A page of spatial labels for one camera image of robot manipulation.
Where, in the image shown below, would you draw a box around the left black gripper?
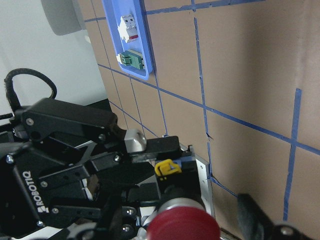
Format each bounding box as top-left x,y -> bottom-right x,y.
0,97 -> 158,240

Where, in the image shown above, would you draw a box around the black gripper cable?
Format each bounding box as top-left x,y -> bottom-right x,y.
3,67 -> 58,116

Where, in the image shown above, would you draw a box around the white circuit breaker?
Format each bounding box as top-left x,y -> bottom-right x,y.
117,14 -> 139,43

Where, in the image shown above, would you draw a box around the red emergency stop button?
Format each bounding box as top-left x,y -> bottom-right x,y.
140,145 -> 221,240

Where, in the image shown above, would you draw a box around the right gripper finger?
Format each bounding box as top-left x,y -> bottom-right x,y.
237,193 -> 310,240

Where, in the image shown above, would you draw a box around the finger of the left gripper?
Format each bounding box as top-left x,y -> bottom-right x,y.
124,128 -> 181,160

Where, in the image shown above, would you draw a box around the green terminal block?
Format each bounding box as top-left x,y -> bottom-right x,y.
116,49 -> 145,70

